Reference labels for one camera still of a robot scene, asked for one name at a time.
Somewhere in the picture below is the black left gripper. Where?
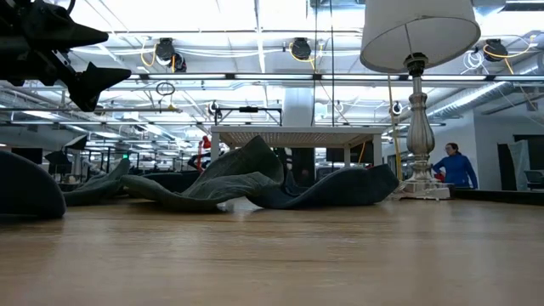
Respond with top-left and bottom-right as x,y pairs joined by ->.
0,0 -> 132,112

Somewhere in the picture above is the dark navy cap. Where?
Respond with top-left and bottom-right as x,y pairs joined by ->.
0,149 -> 67,220

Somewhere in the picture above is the red background machine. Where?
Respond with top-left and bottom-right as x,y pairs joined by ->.
195,134 -> 213,173

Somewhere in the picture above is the small white shelf riser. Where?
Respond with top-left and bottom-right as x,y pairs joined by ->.
210,125 -> 386,169

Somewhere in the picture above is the white lamp shade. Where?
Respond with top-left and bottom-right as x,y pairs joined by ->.
360,0 -> 482,74

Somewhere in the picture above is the person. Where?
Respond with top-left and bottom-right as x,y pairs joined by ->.
431,142 -> 479,190

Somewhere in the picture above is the black ceiling cable reel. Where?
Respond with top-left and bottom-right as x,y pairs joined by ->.
154,37 -> 188,73
483,37 -> 509,63
290,37 -> 314,61

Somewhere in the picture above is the black hanging cable loop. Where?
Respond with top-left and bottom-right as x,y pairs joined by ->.
155,81 -> 177,112

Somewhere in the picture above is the long ceiling light rail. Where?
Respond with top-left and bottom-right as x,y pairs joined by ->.
127,72 -> 544,83

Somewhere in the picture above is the yellow hanging cable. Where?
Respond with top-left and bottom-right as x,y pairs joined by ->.
385,74 -> 404,182

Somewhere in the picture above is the silver ventilation duct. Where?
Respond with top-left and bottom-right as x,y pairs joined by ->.
427,80 -> 544,121

